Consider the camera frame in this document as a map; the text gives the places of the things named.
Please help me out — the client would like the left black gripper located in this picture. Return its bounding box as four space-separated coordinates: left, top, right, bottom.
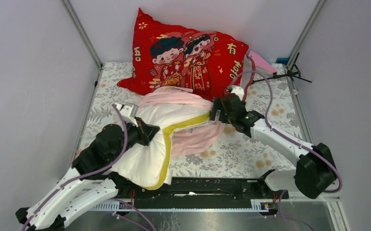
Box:
110 116 160 161

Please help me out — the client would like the white pillow yellow trim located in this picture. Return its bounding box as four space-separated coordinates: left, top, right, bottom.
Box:
110 103 212 191

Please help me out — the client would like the pink pillowcase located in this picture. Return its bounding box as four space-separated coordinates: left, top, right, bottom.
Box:
138 86 225 157

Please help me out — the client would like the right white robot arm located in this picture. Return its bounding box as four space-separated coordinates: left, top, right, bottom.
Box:
210 86 339 199

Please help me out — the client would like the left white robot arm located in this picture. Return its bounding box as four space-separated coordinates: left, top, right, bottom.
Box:
15 103 160 231

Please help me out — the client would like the red cartoon print pillow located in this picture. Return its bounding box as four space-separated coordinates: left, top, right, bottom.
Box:
117 10 249 100

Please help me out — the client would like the floral bed sheet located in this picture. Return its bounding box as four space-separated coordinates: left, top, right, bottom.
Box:
77 62 303 179

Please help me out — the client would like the pink cloth at back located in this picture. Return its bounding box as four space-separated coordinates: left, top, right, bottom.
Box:
248 51 277 75

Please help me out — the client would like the blue object at corner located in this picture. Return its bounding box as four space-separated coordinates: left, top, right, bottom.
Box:
276 58 290 65

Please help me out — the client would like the black tripod stand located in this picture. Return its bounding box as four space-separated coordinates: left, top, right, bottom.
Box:
256 52 312 83

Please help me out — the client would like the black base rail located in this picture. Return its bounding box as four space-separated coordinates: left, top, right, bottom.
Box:
115 177 289 210

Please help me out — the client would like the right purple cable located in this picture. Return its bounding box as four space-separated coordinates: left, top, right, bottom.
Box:
227 70 344 193

